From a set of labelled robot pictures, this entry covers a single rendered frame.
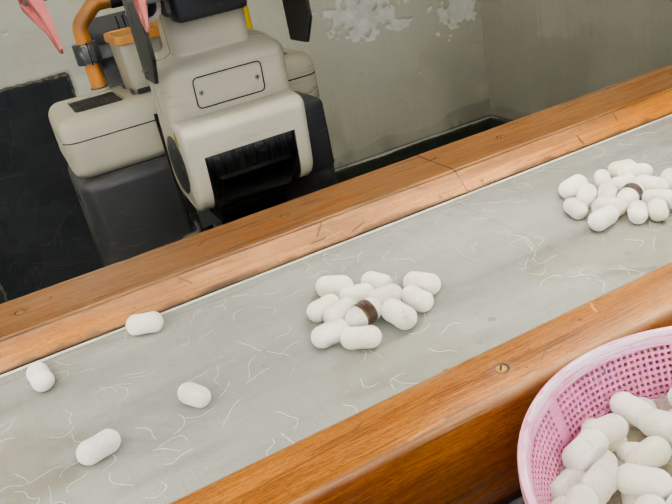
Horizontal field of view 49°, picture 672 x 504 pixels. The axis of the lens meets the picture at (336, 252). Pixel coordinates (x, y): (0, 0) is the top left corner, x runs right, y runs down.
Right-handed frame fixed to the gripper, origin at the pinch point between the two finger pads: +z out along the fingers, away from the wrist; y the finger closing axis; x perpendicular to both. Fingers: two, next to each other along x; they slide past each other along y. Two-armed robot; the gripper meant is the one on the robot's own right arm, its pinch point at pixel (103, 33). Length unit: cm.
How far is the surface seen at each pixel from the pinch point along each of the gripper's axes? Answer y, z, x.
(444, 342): 13, 42, -26
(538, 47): 173, -13, 148
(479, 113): 167, -2, 192
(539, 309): 22, 43, -28
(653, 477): 14, 51, -45
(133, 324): -8.6, 31.4, -8.7
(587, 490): 10, 50, -44
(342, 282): 10.1, 34.9, -16.1
